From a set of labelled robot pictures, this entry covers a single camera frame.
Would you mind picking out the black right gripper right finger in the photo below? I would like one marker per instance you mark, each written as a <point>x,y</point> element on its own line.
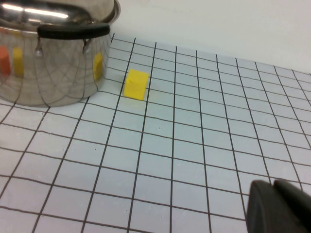
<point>298,213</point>

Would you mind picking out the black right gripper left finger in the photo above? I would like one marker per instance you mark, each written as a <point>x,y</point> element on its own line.
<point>262,211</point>

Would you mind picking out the steel lid with black knob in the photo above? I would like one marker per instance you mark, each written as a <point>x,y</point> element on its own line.
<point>48,12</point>

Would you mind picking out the white black-grid tablecloth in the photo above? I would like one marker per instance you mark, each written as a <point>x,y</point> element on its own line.
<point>170,145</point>

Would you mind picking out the yellow cube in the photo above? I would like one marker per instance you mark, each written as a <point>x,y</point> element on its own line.
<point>136,85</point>

